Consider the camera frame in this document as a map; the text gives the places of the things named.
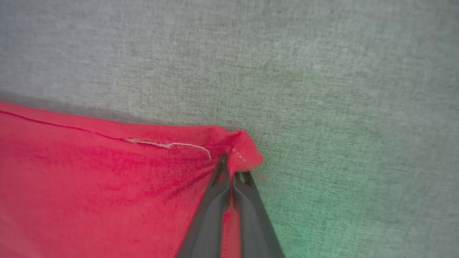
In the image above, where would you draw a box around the light grey fabric sofa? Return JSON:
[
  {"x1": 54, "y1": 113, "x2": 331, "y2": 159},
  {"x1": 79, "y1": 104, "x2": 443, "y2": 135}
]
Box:
[{"x1": 0, "y1": 0, "x2": 459, "y2": 258}]

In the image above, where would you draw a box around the red jersey with white stripes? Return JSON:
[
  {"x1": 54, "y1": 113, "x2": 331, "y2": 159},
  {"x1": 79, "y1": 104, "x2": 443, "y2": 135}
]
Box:
[{"x1": 0, "y1": 101, "x2": 265, "y2": 258}]

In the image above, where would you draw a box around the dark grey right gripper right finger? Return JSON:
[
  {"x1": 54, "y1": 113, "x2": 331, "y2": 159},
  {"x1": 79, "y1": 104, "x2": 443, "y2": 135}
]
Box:
[{"x1": 233, "y1": 171, "x2": 285, "y2": 258}]

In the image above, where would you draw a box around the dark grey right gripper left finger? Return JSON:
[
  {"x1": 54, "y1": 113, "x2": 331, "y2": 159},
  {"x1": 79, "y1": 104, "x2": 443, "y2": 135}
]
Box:
[{"x1": 176, "y1": 155, "x2": 232, "y2": 258}]

